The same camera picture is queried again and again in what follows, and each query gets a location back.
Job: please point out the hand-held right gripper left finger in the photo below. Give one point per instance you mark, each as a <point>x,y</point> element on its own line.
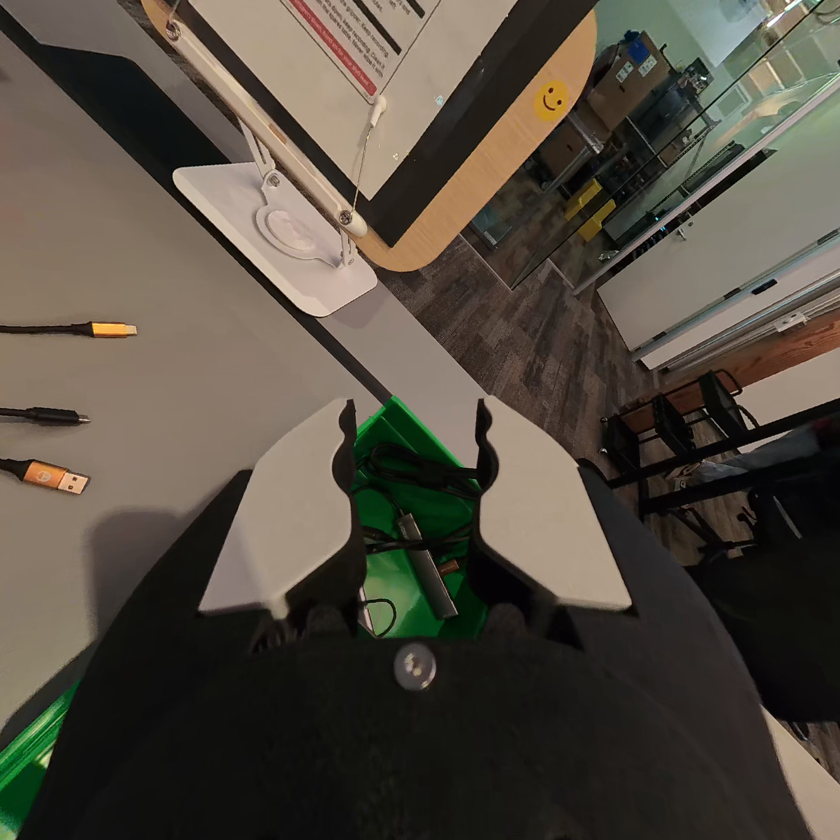
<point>289,512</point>

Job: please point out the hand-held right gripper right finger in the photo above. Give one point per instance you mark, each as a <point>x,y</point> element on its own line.
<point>551,518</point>

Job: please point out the green plastic bin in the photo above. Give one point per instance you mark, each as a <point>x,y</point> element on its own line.
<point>387,581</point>

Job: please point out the grey metal usb hub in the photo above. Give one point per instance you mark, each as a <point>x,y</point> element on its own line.
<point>430,577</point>

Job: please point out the yellow storage bin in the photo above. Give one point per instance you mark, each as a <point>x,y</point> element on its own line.
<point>586,193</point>
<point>597,223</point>

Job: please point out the white panel stand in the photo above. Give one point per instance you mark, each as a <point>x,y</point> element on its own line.
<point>216,197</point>

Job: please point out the cardboard box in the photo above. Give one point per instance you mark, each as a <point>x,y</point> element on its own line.
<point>564,148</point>
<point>623,92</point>

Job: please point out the yellow smiley sticker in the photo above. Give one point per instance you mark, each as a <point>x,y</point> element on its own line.
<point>551,100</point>

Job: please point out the black bordered instruction panel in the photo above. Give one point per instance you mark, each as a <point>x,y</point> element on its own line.
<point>328,79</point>

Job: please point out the black metal table frame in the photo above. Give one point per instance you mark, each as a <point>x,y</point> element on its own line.
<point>754,446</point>

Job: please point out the white board panel with rail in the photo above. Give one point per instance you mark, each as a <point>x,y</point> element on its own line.
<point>709,289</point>

